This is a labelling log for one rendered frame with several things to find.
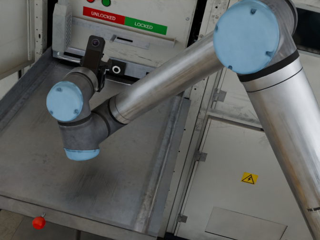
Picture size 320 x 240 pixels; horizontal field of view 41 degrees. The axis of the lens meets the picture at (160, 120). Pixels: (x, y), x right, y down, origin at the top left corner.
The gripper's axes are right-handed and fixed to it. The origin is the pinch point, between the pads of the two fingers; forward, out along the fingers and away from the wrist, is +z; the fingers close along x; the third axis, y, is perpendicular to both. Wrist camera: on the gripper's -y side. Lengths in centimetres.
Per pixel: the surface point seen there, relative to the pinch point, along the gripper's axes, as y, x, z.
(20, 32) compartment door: 5.9, -37.2, 19.4
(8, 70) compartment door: 20.1, -39.3, 15.3
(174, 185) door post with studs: 65, 32, 33
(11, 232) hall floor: 105, -38, 20
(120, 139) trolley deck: 24.6, 11.0, -8.2
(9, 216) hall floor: 103, -44, 28
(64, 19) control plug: -4.1, -18.9, 14.4
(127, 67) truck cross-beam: 12.6, 3.7, 27.1
